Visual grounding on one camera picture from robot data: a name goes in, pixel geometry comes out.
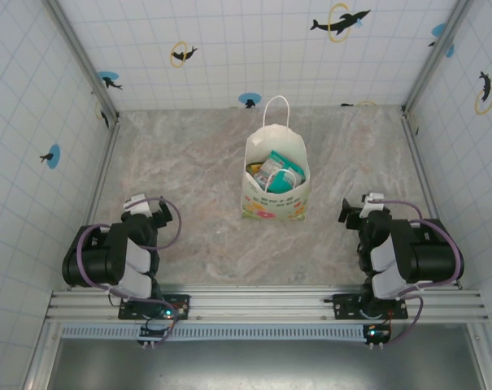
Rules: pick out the blue corner wall sticker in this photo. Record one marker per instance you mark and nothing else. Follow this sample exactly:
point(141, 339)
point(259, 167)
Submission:
point(437, 30)

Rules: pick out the white floral paper bag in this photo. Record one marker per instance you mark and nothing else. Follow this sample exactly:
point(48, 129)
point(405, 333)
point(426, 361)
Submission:
point(270, 207)

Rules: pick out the blue oval black animal sticker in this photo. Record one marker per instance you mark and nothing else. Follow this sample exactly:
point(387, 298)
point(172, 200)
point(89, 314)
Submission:
point(52, 155)

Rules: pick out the small circuit board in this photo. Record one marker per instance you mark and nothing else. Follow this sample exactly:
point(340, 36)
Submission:
point(152, 332)
point(376, 333)

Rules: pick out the yellow corn chips bag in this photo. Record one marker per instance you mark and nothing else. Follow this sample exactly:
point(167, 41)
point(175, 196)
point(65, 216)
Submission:
point(251, 168)

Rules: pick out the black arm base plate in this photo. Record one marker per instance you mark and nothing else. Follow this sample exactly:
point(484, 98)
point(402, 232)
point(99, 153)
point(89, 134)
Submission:
point(343, 304)
point(180, 306)

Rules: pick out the aluminium side rail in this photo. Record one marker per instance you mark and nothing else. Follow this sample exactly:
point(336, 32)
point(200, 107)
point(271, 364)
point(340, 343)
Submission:
point(428, 195)
point(103, 203)

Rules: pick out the blue seal wall sticker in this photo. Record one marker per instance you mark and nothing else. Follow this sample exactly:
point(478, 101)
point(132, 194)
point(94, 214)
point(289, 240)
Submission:
point(249, 99)

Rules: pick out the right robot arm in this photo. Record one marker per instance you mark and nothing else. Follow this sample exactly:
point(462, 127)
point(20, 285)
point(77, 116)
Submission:
point(428, 260)

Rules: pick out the teal mint candy bag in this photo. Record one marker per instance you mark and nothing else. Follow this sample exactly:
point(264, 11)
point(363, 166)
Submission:
point(284, 180)

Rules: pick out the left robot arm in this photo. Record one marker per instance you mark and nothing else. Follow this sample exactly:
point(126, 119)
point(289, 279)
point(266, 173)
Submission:
point(91, 260)

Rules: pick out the aluminium front rail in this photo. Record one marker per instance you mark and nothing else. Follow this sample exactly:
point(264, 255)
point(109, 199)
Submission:
point(262, 302)

